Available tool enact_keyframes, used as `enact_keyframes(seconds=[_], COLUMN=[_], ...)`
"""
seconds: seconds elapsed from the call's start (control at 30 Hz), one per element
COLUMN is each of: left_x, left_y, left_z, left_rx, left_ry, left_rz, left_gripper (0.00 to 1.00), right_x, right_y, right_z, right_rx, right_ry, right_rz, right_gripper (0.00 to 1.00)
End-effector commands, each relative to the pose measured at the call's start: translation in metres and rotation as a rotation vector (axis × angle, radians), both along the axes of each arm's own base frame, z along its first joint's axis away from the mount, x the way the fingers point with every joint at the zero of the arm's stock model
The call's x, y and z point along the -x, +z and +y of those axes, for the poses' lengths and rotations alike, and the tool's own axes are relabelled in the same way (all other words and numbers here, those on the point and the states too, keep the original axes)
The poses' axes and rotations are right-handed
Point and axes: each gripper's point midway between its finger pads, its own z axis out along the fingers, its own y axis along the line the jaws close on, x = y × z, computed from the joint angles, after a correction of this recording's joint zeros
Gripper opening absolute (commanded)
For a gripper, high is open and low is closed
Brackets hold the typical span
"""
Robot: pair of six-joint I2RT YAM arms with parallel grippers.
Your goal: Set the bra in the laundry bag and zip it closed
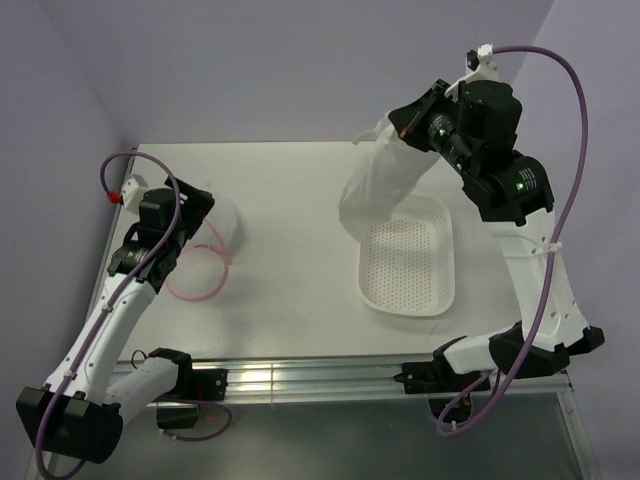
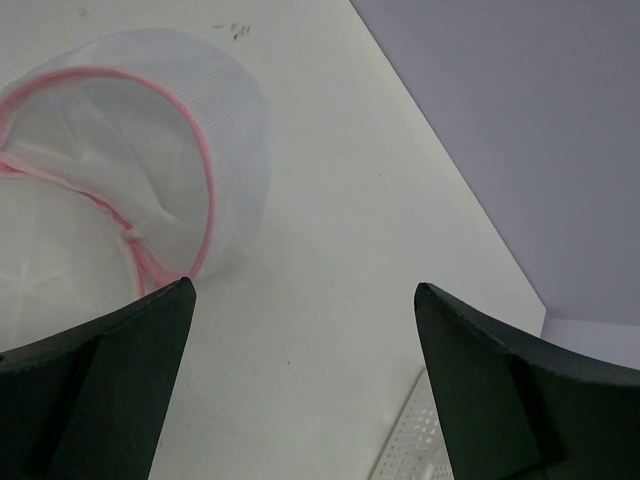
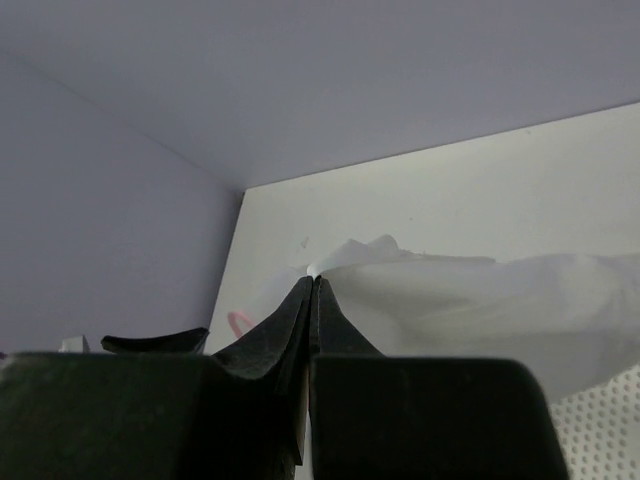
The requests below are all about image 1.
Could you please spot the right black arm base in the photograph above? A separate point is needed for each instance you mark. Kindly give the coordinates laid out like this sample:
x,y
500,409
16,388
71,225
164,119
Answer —
x,y
427,378

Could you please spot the white bra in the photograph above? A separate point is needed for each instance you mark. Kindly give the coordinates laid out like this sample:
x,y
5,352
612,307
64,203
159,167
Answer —
x,y
387,174

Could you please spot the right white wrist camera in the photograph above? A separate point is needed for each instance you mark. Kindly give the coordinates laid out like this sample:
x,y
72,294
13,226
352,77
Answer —
x,y
480,66

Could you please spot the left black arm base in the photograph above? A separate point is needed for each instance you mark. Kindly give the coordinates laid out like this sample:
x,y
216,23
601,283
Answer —
x,y
200,401

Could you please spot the white mesh laundry bag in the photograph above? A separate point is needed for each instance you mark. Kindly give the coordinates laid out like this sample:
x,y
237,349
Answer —
x,y
205,262

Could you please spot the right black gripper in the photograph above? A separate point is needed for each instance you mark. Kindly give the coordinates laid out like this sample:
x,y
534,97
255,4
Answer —
x,y
409,118

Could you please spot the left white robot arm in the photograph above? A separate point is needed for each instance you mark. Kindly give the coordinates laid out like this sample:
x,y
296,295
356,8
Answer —
x,y
79,412

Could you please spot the white perforated plastic basket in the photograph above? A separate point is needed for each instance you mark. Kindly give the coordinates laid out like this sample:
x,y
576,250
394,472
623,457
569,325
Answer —
x,y
406,264

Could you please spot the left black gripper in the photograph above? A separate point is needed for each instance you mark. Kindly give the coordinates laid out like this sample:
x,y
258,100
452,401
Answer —
x,y
195,207

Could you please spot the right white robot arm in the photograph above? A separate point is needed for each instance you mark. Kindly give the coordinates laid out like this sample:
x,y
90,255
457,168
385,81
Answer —
x,y
516,203

